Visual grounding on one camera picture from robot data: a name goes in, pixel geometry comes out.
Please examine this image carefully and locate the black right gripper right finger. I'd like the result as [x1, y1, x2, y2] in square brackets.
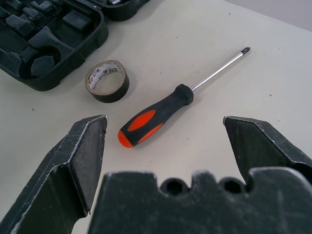
[223, 116, 312, 183]

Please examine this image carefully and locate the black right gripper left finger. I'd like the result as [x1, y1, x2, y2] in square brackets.
[0, 115, 109, 234]

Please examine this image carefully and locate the black orange Phillips screwdriver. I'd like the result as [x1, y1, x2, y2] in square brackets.
[117, 47, 252, 148]

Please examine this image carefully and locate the black tool case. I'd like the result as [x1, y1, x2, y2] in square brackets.
[0, 0, 150, 92]

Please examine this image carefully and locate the black electrical tape roll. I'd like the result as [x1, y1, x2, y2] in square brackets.
[85, 59, 130, 103]

